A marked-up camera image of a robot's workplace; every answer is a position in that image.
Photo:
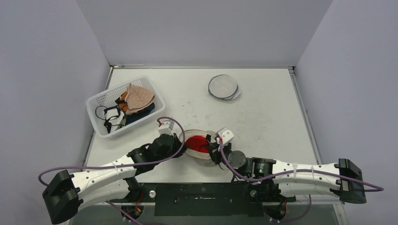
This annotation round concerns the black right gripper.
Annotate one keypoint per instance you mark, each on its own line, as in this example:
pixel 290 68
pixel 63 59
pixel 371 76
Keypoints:
pixel 213 147

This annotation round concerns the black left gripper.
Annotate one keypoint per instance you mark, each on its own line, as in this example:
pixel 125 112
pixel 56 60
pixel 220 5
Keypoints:
pixel 180 153

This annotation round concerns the red bra black trim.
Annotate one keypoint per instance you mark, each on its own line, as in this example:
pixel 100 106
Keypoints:
pixel 197 143

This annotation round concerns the white mesh bag beige trim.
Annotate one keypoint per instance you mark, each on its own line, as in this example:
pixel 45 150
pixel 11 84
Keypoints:
pixel 202 159

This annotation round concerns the beige lace bra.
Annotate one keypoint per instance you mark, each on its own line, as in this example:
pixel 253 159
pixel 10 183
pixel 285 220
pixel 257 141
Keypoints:
pixel 137 98

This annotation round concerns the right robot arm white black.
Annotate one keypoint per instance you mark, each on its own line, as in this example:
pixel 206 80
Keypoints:
pixel 342 179

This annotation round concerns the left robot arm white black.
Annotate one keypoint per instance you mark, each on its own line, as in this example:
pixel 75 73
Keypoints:
pixel 67 192

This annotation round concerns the navy blue bra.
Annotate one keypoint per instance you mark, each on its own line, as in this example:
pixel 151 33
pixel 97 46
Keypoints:
pixel 140 114

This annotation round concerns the white perforated plastic basket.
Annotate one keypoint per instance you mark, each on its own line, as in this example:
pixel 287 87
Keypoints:
pixel 97 103

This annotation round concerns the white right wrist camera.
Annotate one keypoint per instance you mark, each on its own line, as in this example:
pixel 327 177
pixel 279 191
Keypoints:
pixel 225 135

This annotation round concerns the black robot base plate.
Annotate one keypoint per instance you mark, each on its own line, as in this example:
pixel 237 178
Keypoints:
pixel 207 199

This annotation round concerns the aluminium front frame rail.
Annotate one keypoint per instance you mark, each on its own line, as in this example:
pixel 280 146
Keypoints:
pixel 122 192

